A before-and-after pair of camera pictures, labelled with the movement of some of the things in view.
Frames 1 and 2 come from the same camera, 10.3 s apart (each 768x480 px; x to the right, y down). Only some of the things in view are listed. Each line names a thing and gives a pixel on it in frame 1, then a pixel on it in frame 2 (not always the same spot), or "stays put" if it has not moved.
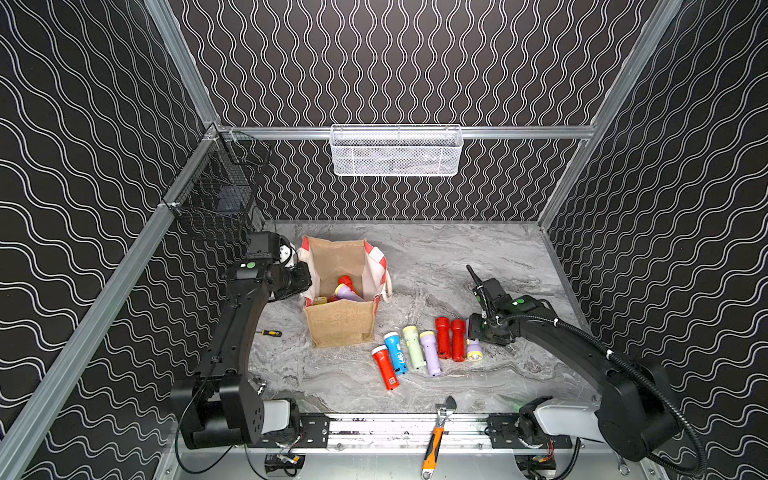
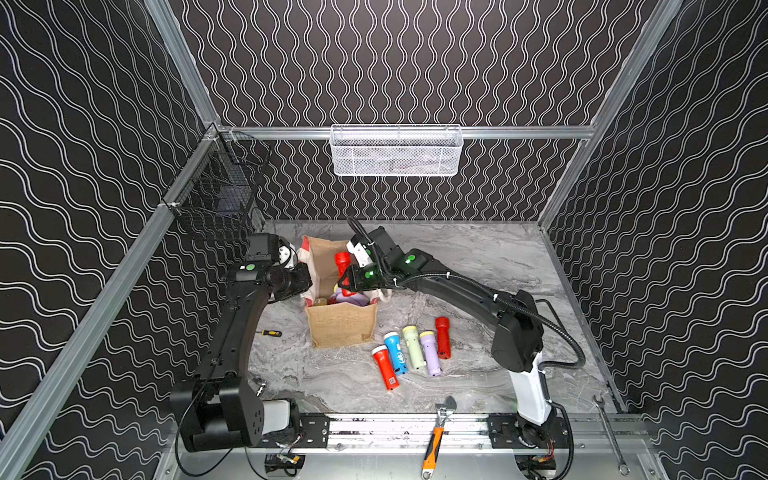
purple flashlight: [432, 356] stays put
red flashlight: [443, 327] stays put
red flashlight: [458, 331] to [342, 260]
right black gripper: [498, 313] to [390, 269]
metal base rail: [407, 432] stays put
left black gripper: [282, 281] stays put
